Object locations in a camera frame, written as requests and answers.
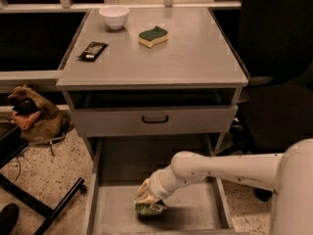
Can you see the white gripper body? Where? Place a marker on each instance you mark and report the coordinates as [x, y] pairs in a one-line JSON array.
[[156, 188]]

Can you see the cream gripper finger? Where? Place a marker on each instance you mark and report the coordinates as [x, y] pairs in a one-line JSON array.
[[144, 188], [146, 199]]

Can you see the green jalapeno chip bag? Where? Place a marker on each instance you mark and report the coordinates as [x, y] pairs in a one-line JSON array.
[[150, 209]]

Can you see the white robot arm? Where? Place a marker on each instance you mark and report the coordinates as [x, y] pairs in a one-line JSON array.
[[288, 175]]

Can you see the open grey middle drawer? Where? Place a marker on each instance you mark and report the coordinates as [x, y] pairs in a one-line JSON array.
[[121, 164]]

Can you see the grey drawer cabinet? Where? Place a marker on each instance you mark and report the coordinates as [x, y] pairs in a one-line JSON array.
[[194, 67]]

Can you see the brown backpack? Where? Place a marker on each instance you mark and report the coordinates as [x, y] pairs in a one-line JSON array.
[[39, 119]]

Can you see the black shoe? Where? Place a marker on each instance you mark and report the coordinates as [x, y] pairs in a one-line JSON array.
[[8, 218]]

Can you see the black chair base left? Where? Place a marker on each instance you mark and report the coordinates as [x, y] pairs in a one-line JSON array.
[[11, 146]]

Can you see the green yellow sponge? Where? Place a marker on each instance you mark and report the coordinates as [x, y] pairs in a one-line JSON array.
[[153, 36]]

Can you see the dark snack bar wrapper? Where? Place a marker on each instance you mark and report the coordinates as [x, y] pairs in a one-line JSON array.
[[92, 51]]

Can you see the white ceramic bowl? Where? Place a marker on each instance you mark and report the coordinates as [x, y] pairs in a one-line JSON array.
[[114, 16]]

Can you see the black office chair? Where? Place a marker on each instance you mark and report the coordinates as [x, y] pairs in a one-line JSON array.
[[275, 40]]

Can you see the closed drawer with black handle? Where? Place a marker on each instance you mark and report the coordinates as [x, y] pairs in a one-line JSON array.
[[153, 121]]

